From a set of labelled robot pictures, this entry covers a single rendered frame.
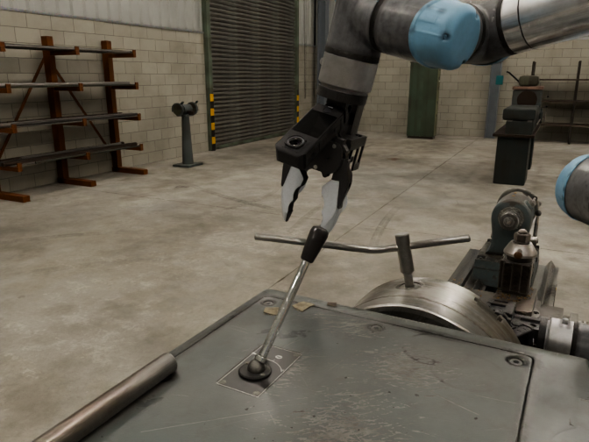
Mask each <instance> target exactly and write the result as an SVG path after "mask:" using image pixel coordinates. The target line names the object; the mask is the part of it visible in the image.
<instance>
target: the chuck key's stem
mask: <svg viewBox="0 0 589 442"><path fill-rule="evenodd" d="M395 242H396V245H397V246H398V252H397V253H398V259H399V265H400V271H401V273H402V274H403V277H404V282H405V289H408V288H414V287H415V286H414V281H413V275H412V273H413V272H414V271H415V269H414V262H413V256H412V250H411V249H410V237H409V233H407V232H399V233H396V234H395Z"/></svg>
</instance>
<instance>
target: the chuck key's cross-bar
mask: <svg viewBox="0 0 589 442"><path fill-rule="evenodd" d="M254 239H255V240H262V241H270V242H277V243H284V244H292V245H299V246H304V245H305V242H306V240H307V239H304V238H296V237H289V236H281V235H273V234H265V233H258V232H256V233H255V234H254ZM470 241H471V237H470V235H469V234H465V235H458V236H451V237H445V238H438V239H425V240H419V241H412V242H410V249H411V250H412V249H418V248H425V247H432V246H445V245H451V244H458V243H465V242H470ZM323 248H328V249H335V250H343V251H350V252H357V253H372V254H377V253H391V252H398V246H397V245H396V244H392V245H386V246H362V245H355V244H347V243H340V242H332V241H325V243H324V245H323Z"/></svg>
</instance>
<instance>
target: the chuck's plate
mask: <svg viewBox="0 0 589 442"><path fill-rule="evenodd" d="M355 308H358V309H362V310H369V311H373V312H378V313H381V314H386V315H389V316H394V317H401V318H405V319H409V320H413V321H417V322H421V323H425V324H433V325H437V326H441V327H445V328H449V329H453V330H457V331H462V332H469V333H472V334H477V335H480V336H485V337H488V338H490V337H489V336H488V335H487V334H486V333H485V332H484V331H482V330H481V329H480V328H479V327H478V326H477V325H476V324H475V323H473V322H472V321H471V320H469V319H468V318H466V317H464V316H463V315H461V314H459V313H458V312H456V311H454V310H452V309H450V308H448V307H445V306H443V305H442V304H439V303H434V302H431V301H429V300H425V299H421V298H416V297H410V296H388V297H381V298H377V299H374V300H371V301H368V302H366V303H362V304H360V305H359V306H357V307H355Z"/></svg>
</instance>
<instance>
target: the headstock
mask: <svg viewBox="0 0 589 442"><path fill-rule="evenodd" d="M286 294H287V292H282V291H279V290H274V289H265V290H263V291H262V292H260V293H259V294H257V295H256V296H255V297H253V298H252V299H250V300H249V301H247V302H245V303H243V304H242V305H240V306H239V307H237V308H236V309H235V310H233V311H232V312H230V313H229V314H227V315H226V316H224V317H222V318H220V319H219V320H217V321H216V322H215V323H214V324H212V325H210V326H209V327H207V328H206V329H204V330H203V331H200V332H199V333H197V334H196V335H195V336H194V337H192V338H191V339H189V340H187V341H186V342H184V343H183V344H181V345H180V346H177V347H176V348H175V349H174V350H172V351H171V352H169V353H170V354H172V355H173V356H174V357H175V359H176V362H177V369H176V370H175V371H174V372H173V373H171V374H170V375H169V376H168V377H167V378H165V379H164V380H162V381H161V382H159V383H158V384H157V385H155V386H154V387H152V388H151V389H149V390H148V391H147V392H145V393H144V394H143V395H142V396H140V397H139V398H138V399H136V400H135V401H133V402H132V403H130V404H129V405H128V406H126V407H125V408H123V409H122V410H120V411H119V412H118V413H117V414H116V415H114V416H113V417H111V418H110V419H109V420H107V421H106V422H104V423H103V424H101V425H100V426H99V427H97V428H96V429H94V430H93V431H92V432H91V433H90V434H88V435H87V436H85V437H84V438H82V439H81V440H80V441H78V442H551V440H552V439H553V438H554V437H555V436H556V435H557V434H559V433H560V432H563V431H568V430H572V429H576V428H577V425H578V399H579V398H581V399H585V400H588V401H589V361H588V360H587V359H584V358H579V357H576V356H571V355H568V354H563V353H556V352H552V351H548V350H544V349H540V348H536V347H532V346H525V345H521V344H516V343H512V342H508V341H504V340H500V339H493V338H488V337H485V336H480V335H477V334H472V333H469V332H464V331H457V330H453V329H449V328H445V327H441V326H437V325H433V324H425V323H421V322H417V321H413V320H409V319H405V318H401V317H394V316H389V315H386V314H381V313H378V312H373V311H369V310H362V309H358V308H354V307H350V306H346V305H342V304H338V305H337V306H335V307H334V306H332V307H331V306H330V305H327V303H329V302H326V301H322V300H318V299H314V298H310V297H306V296H298V295H296V296H295V298H294V301H293V302H292V304H291V307H290V309H289V311H288V313H287V315H286V317H285V320H284V322H283V324H282V326H281V328H280V330H279V332H278V335H277V337H276V339H275V341H274V342H273V345H272V347H271V350H270V352H269V354H268V355H267V358H268V360H267V362H266V363H267V364H268V365H270V367H271V368H272V373H271V374H270V375H269V376H268V377H266V378H265V379H263V380H260V381H248V380H245V379H243V378H242V377H240V376H239V374H238V369H239V368H240V367H241V366H242V365H243V364H245V362H246V361H251V360H254V357H255V355H256V353H259V351H260V349H261V347H262V346H263V344H264V342H265V339H266V336H267V334H268V333H269V331H270V329H271V327H272V324H273V321H274V319H275V318H276V315H272V316H271V315H270V314H267V313H265V312H264V309H265V307H270V308H272V307H278V308H279V309H280V307H281V305H282V303H283V301H284V299H285V297H286ZM300 302H305V303H312V304H314V305H313V306H311V307H309V308H307V309H306V310H305V311H303V312H301V311H298V310H297V309H296V308H295V307H293V306H292V305H294V304H296V303H300ZM264 313H265V315H264Z"/></svg>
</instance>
